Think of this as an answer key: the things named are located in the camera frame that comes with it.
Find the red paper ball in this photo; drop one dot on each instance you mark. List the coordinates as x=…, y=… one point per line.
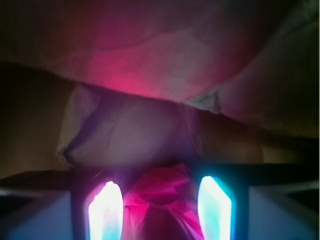
x=162, y=205

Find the brown paper bag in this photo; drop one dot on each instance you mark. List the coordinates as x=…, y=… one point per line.
x=133, y=84

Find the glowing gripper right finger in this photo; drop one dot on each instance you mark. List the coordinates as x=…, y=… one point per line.
x=222, y=202

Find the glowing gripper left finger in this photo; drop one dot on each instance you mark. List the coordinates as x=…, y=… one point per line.
x=97, y=206

